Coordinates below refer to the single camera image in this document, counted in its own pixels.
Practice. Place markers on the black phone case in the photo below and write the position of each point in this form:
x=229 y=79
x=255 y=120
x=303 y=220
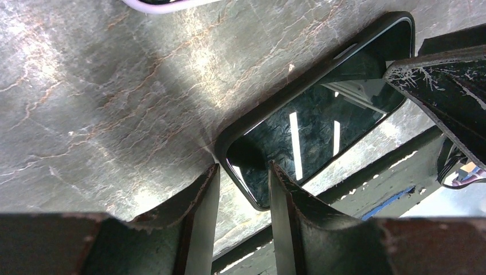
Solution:
x=296 y=95

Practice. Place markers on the lilac phone case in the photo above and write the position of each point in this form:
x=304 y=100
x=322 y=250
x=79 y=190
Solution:
x=164 y=7

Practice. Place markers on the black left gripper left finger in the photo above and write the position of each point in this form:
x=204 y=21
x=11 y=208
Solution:
x=175 y=237

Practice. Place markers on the teal edged black smartphone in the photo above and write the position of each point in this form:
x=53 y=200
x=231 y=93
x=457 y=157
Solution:
x=315 y=125

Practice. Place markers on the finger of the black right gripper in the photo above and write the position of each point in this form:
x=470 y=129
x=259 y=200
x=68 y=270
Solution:
x=450 y=88

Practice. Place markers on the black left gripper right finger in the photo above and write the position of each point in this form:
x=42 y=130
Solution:
x=311 y=237

